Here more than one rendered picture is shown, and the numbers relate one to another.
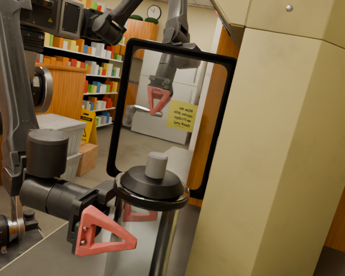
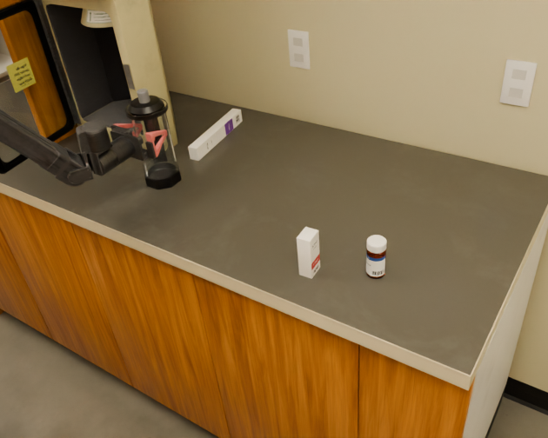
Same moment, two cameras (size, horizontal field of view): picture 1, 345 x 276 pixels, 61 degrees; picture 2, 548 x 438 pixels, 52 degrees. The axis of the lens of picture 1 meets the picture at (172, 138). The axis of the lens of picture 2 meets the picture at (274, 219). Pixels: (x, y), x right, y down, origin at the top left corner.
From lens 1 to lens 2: 129 cm
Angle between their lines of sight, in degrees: 64
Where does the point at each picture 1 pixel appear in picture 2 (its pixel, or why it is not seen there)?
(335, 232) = not seen: hidden behind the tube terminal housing
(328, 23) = not seen: outside the picture
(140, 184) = (155, 106)
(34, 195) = (111, 160)
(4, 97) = (27, 138)
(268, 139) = (149, 49)
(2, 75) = (12, 125)
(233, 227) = not seen: hidden behind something
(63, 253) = (99, 204)
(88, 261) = (113, 194)
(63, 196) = (122, 148)
